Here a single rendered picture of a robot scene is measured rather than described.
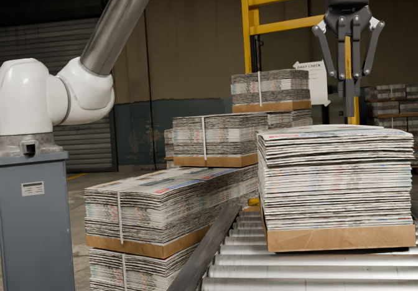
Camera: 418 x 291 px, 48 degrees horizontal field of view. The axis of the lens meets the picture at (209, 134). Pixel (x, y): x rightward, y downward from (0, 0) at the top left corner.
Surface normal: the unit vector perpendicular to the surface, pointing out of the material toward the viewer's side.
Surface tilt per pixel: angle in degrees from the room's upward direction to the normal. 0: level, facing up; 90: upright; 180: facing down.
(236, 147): 90
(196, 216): 91
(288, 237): 92
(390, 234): 92
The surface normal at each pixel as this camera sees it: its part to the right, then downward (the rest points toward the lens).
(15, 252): 0.44, 0.02
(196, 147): -0.54, 0.07
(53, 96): 0.84, -0.07
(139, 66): -0.18, 0.06
